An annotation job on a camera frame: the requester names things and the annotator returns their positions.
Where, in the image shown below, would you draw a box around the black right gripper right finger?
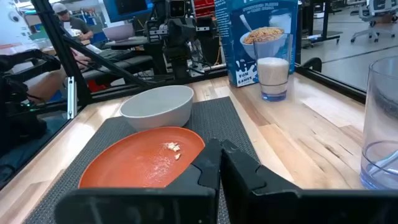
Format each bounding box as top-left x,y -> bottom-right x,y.
220,139 -> 398,224

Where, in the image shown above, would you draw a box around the white bowl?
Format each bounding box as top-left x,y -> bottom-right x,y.
119,85 -> 195,131

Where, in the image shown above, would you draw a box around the clear empty glass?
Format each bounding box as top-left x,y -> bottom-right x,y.
360,55 -> 398,190

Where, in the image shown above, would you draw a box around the black keyboard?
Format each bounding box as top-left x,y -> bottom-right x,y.
98,48 -> 133,62

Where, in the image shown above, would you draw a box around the blue cereal box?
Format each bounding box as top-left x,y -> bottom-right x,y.
214,0 -> 299,88

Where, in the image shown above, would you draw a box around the silver metal bracket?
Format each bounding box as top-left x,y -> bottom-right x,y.
67,76 -> 78,121

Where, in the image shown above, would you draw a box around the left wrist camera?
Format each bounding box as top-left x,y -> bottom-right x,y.
169,0 -> 187,18

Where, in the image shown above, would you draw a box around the black device with green light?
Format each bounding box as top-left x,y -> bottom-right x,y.
0,49 -> 62,153

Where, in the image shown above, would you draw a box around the computer monitor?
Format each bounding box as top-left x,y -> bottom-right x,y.
102,0 -> 154,23

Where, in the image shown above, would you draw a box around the metal spoon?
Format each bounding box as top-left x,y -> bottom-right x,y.
369,157 -> 398,177

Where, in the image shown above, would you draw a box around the pale plastic tub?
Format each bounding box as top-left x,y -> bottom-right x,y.
102,23 -> 136,42

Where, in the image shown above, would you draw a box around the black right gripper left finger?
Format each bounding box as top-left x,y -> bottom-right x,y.
54,138 -> 223,224

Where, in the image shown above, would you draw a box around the orange plate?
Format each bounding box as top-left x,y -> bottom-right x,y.
78,126 -> 206,189

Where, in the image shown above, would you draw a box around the red storage bins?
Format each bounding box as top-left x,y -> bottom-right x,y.
192,0 -> 216,18

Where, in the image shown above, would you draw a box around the bread crumbs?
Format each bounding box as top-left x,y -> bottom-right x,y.
164,142 -> 182,161

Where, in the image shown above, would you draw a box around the glass of milk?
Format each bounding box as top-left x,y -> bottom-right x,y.
253,32 -> 293,103

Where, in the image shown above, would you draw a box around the person's forearm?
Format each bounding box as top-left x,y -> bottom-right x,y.
27,49 -> 91,104

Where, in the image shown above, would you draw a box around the person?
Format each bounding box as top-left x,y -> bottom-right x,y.
51,2 -> 94,42

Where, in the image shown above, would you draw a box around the black aluminium table frame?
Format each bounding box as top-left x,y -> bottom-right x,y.
30,0 -> 368,125

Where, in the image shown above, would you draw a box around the white office chair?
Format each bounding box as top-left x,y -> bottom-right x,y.
350,0 -> 398,44

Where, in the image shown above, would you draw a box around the grey woven placemat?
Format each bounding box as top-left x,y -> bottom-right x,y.
23,96 -> 261,224

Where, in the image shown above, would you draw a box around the black desk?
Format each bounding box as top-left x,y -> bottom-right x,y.
302,0 -> 343,49

